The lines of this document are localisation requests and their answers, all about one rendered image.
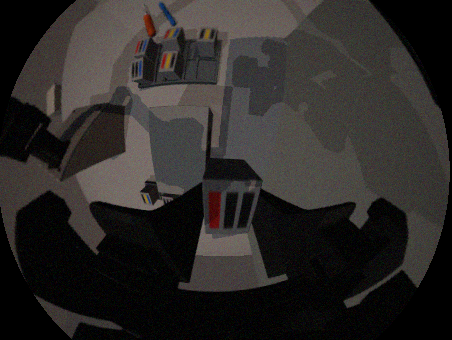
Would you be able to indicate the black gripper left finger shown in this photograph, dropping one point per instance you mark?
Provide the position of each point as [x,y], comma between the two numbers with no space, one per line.
[172,229]

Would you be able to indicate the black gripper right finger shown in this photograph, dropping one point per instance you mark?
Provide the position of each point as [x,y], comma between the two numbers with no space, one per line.
[283,230]

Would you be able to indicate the blue capsule-shaped rod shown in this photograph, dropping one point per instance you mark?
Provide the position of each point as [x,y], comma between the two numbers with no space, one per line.
[166,12]

